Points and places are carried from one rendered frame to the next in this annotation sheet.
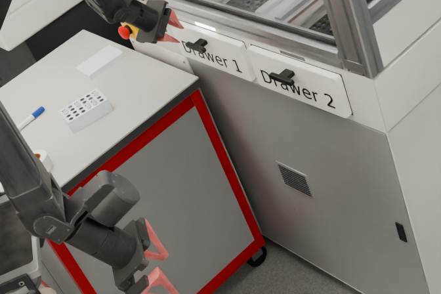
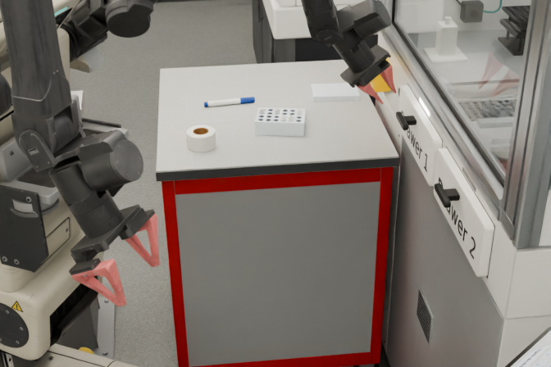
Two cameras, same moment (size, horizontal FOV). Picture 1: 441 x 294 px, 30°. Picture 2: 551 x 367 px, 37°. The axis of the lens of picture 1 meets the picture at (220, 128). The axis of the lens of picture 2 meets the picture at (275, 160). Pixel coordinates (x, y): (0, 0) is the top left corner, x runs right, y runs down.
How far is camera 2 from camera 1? 0.45 m
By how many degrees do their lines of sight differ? 19
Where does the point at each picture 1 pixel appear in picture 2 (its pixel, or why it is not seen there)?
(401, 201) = not seen: outside the picture
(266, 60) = (447, 169)
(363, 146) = (482, 319)
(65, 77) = (297, 88)
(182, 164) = (334, 228)
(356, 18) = (530, 169)
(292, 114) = (447, 244)
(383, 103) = (516, 283)
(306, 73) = (467, 204)
